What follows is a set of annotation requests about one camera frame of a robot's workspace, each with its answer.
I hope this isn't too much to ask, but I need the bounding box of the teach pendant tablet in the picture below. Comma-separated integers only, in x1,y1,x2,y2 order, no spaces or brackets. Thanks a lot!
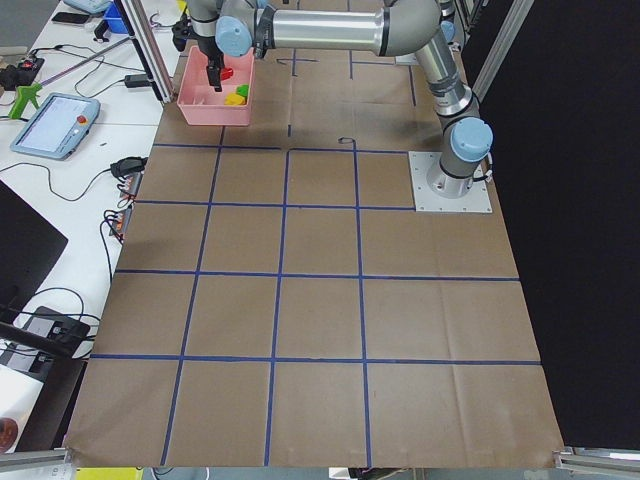
10,93,101,160

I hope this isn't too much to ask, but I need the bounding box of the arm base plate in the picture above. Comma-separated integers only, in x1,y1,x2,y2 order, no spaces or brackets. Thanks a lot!
395,53,419,66
408,151,493,214

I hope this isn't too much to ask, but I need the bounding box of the green handled reach grabber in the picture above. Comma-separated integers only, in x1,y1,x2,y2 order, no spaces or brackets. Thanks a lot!
8,83,42,120

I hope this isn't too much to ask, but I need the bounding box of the green toy block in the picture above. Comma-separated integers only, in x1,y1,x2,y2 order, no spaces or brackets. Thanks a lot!
236,84,249,98

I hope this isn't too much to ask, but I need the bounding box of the black hub box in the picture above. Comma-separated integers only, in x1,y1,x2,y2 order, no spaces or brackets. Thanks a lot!
24,306,90,357

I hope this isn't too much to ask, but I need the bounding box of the black smartphone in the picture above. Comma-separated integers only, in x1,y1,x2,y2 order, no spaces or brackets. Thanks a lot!
51,12,91,26

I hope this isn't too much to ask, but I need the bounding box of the red toy block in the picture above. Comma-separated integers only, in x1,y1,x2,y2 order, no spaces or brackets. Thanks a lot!
220,67,234,81

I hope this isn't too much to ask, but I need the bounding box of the brown paper table cover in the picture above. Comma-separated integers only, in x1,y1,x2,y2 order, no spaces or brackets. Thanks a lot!
66,48,563,468

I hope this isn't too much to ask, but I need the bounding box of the blue plastic bin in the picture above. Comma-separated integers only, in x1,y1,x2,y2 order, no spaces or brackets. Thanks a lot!
103,2,129,35

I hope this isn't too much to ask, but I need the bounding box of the yellow toy block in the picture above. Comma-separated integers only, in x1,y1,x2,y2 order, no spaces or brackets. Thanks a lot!
224,93,247,106

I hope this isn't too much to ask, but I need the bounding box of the aluminium frame post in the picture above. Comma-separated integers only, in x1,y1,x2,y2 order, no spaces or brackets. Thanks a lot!
114,0,174,104

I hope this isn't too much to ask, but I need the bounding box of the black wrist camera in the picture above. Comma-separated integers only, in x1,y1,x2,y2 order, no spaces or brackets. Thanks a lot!
171,13,194,52

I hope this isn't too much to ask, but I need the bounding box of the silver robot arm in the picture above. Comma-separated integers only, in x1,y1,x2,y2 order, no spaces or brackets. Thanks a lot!
438,0,462,52
186,1,493,199

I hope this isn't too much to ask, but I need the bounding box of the black power adapter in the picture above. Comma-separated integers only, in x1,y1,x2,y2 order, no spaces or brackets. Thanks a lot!
123,74,151,89

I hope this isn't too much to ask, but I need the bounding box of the pink plastic box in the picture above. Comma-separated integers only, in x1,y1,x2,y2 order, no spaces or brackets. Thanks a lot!
177,46,254,126

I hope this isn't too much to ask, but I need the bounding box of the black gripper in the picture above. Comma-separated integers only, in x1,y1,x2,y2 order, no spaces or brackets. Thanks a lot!
192,19,222,92

